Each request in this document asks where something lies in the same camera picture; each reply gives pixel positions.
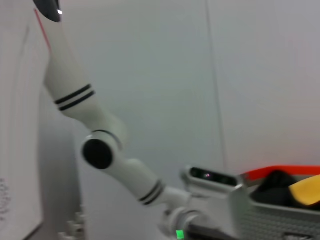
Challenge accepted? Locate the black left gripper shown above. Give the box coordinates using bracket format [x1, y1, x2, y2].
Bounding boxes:
[184, 219, 241, 240]

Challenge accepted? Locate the grey perforated storage box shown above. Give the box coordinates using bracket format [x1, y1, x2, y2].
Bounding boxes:
[229, 183, 320, 240]

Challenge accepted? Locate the yellow towel black trim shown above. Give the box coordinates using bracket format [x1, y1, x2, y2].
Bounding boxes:
[288, 174, 320, 208]

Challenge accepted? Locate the black cloth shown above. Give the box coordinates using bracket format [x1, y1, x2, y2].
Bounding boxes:
[252, 169, 304, 208]

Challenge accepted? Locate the red container rim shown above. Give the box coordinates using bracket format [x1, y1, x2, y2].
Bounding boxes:
[240, 164, 320, 181]

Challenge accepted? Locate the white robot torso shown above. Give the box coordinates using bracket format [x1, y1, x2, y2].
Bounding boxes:
[0, 0, 79, 240]

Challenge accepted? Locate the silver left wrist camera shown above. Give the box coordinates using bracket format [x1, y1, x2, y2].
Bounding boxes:
[180, 165, 245, 194]

